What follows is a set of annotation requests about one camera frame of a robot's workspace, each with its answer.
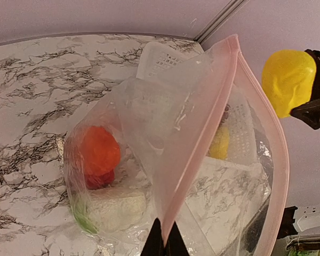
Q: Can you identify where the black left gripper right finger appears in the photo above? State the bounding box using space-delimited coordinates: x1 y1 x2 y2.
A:
165 222 188 256

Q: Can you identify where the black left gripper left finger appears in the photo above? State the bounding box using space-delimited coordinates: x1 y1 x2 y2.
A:
140 218 165 256

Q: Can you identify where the right aluminium frame post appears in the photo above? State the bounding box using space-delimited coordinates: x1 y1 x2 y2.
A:
194 0 249 44

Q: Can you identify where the white green cabbage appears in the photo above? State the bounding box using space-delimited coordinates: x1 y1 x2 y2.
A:
71 188 147 234

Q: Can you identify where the orange tangerine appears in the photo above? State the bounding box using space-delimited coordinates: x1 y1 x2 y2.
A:
74 126 121 182

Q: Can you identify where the red bell pepper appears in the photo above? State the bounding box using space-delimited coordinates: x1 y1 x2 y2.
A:
84 170 115 190

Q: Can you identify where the clear zip top bag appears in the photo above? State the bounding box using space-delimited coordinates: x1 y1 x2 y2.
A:
63 46 289 255

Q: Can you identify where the white plastic basket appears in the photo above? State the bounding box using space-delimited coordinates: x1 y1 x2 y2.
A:
137 35 258 165

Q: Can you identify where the yellow banana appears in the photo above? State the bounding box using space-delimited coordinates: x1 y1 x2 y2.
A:
209 126 230 160

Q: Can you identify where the yellow lemon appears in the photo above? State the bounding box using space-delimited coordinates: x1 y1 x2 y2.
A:
261 50 317 118

